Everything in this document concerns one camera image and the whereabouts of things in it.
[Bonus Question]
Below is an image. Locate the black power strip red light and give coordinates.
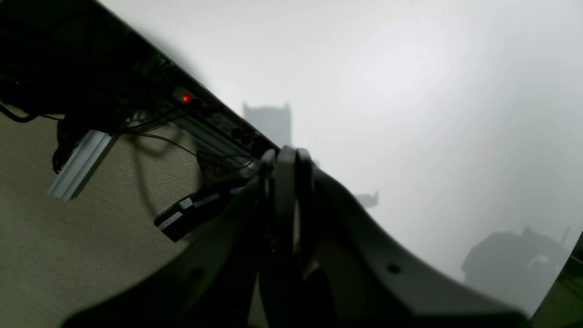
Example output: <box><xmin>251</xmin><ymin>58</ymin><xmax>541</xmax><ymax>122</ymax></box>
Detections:
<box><xmin>172</xmin><ymin>87</ymin><xmax>281</xmax><ymax>164</ymax></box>

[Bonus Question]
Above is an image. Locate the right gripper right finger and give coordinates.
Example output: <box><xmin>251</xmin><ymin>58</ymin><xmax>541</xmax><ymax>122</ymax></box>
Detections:
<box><xmin>294</xmin><ymin>148</ymin><xmax>527</xmax><ymax>328</ymax></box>

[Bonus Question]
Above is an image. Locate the aluminium frame rail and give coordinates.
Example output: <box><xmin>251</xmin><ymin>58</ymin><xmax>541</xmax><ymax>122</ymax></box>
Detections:
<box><xmin>48</xmin><ymin>129</ymin><xmax>118</xmax><ymax>202</ymax></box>

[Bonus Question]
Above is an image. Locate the black cable bundle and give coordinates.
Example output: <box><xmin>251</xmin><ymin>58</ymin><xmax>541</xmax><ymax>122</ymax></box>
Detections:
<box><xmin>0</xmin><ymin>68</ymin><xmax>256</xmax><ymax>183</ymax></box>

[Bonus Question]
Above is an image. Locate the black power adapter brick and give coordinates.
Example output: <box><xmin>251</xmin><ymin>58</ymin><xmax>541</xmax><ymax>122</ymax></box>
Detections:
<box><xmin>153</xmin><ymin>178</ymin><xmax>248</xmax><ymax>242</ymax></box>

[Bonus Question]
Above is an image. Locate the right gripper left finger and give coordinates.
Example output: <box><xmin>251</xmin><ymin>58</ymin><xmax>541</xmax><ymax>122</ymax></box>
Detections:
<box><xmin>63</xmin><ymin>148</ymin><xmax>292</xmax><ymax>328</ymax></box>

